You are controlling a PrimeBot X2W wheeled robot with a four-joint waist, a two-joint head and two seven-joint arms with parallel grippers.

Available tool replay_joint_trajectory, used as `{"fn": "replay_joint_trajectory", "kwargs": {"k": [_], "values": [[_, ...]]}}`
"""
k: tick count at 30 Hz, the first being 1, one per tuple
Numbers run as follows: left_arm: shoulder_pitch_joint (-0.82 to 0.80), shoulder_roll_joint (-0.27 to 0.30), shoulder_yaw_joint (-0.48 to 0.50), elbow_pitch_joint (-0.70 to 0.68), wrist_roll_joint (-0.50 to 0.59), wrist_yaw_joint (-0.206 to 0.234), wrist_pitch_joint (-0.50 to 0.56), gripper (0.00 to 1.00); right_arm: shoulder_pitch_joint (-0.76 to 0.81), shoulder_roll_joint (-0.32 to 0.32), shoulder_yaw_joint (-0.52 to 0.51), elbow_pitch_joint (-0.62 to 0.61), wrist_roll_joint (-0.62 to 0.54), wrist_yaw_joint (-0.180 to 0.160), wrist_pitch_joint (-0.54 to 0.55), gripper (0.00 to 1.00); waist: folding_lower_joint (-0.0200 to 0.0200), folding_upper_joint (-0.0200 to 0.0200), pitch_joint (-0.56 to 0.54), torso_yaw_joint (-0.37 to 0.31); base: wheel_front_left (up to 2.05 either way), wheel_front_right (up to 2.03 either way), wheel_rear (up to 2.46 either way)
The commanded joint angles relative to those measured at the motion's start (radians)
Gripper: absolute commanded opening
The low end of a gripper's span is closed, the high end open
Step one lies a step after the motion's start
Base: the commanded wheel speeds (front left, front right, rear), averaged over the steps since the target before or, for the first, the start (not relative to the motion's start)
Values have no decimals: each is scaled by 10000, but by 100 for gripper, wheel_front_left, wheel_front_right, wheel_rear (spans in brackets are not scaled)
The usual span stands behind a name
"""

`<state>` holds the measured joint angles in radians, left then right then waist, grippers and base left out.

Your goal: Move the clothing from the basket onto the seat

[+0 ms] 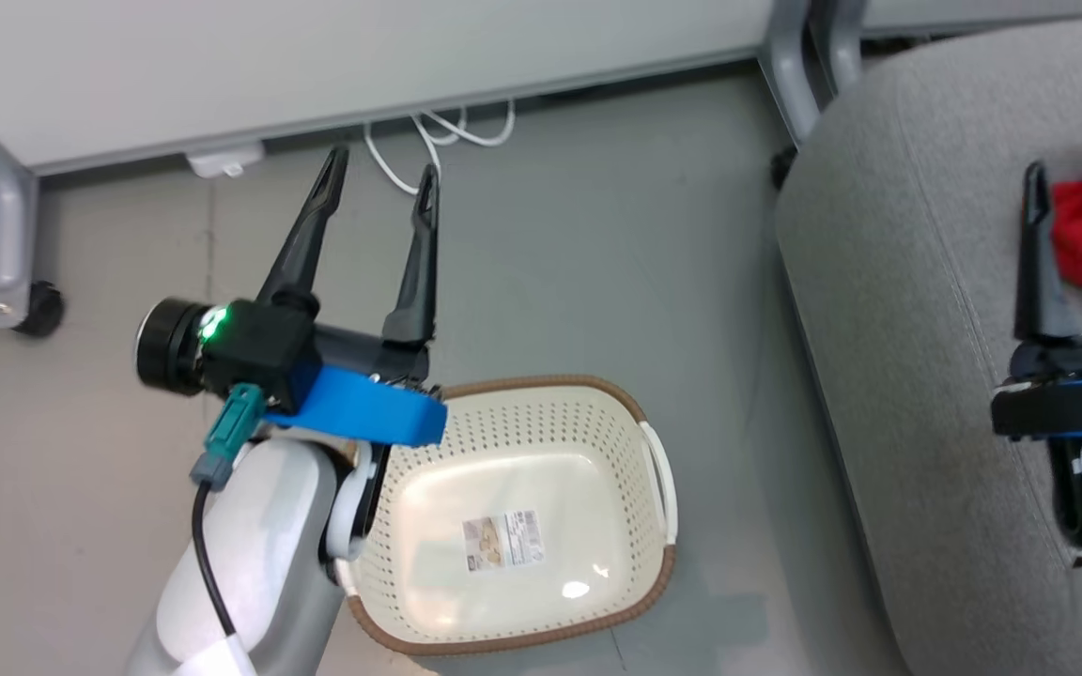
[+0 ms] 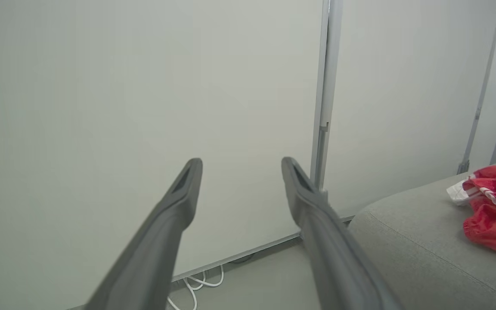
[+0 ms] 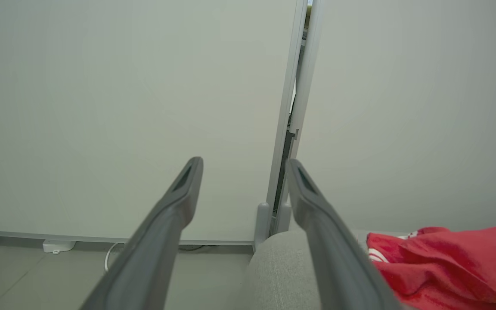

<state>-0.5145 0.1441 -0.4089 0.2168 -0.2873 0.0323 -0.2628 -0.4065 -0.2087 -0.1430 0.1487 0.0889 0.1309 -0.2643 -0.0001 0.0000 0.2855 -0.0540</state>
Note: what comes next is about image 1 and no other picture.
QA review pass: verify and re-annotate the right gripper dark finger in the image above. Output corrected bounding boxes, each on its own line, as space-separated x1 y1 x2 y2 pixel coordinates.
1013 161 1082 341

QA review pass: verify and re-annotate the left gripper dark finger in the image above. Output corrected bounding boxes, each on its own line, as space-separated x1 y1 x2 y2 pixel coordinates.
259 147 350 315
381 164 439 348

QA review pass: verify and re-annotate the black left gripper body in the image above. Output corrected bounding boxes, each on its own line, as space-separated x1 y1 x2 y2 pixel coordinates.
135 299 435 395

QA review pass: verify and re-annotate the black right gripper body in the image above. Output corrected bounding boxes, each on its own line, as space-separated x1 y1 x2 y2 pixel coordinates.
1006 330 1082 384

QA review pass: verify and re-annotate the cream perforated laundry basket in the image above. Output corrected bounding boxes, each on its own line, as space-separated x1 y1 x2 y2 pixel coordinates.
339 374 680 656

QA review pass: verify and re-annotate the grey fabric sofa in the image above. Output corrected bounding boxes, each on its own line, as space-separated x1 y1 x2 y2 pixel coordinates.
774 14 1082 676

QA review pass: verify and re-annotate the white power strip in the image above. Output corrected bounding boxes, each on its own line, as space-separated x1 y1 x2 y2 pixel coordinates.
186 141 266 179

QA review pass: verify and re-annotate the white table panel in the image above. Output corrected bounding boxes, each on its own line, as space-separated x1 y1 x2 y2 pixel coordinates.
0 0 781 175

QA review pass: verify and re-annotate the left camera cable teal connector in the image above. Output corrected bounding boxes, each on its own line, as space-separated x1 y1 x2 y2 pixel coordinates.
175 383 267 676

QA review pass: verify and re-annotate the white power cable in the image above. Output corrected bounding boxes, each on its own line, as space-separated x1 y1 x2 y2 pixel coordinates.
414 99 516 148
363 120 443 196

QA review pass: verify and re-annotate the blue left camera bracket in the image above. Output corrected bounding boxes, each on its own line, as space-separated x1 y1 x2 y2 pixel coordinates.
264 364 448 448

